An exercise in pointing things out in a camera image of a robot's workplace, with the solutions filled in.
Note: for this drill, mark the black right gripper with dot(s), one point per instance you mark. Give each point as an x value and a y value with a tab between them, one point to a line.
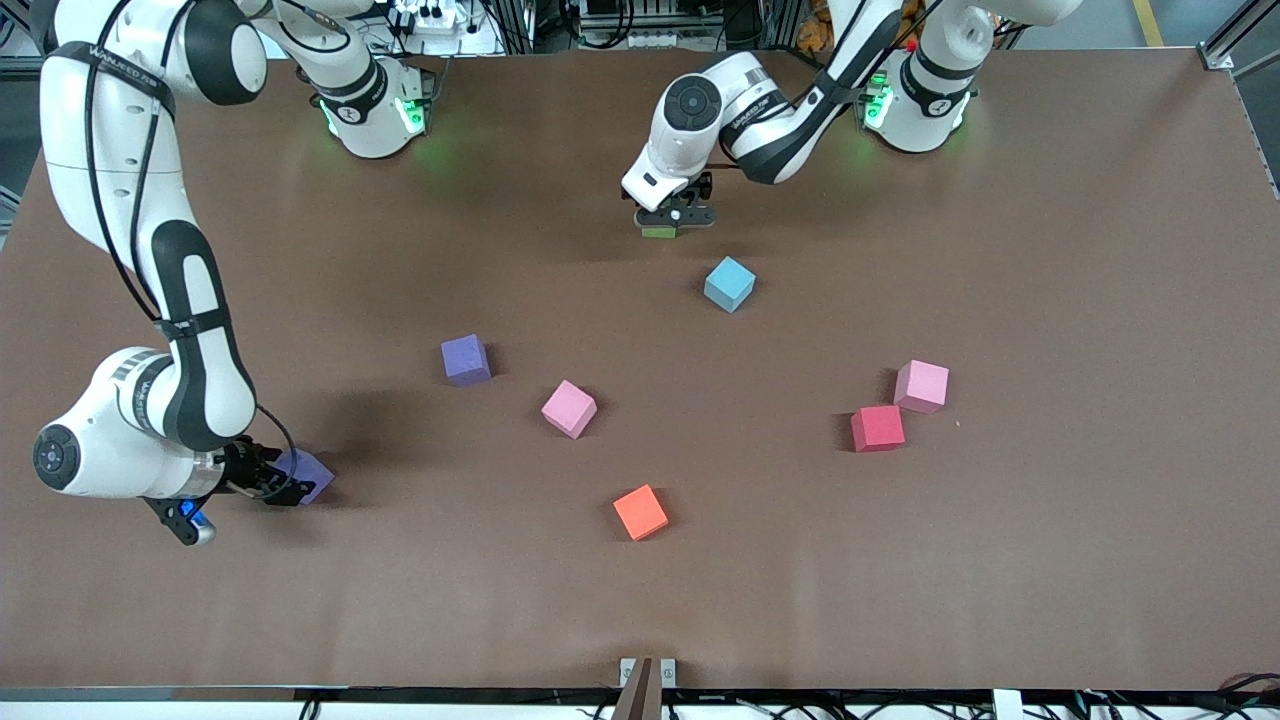
243	465

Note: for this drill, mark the red foam block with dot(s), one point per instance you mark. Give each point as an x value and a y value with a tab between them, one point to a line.
877	428

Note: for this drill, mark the purple foam block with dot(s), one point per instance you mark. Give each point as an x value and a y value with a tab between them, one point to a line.
318	476
466	360

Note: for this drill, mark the orange foam block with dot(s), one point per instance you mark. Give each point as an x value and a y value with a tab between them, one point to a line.
640	512

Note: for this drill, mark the metal table edge bracket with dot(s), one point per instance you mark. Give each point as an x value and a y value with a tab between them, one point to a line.
627	672

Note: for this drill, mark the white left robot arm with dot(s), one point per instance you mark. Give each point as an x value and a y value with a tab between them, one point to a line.
780	130

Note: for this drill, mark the green foam block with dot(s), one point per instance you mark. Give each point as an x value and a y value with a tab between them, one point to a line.
660	233

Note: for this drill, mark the light blue foam block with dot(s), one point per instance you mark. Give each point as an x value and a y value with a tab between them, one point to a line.
729	284

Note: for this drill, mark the orange snack bag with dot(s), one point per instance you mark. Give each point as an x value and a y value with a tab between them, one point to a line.
812	36

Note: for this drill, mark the light pink foam block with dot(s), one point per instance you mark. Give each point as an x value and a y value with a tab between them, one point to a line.
921	386
569	409

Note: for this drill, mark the brown camera pole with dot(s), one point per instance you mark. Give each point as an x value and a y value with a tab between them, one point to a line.
635	700

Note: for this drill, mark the grey electronics rack unit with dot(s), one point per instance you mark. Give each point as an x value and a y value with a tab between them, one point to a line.
640	20

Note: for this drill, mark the aluminium frame profile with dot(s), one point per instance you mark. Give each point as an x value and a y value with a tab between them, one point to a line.
1218	57

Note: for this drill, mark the white power strip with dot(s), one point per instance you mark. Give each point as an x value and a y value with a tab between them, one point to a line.
430	15

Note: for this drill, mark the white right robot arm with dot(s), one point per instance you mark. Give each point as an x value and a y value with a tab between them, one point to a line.
100	180

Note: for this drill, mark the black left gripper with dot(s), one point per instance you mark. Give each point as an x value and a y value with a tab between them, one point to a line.
705	188

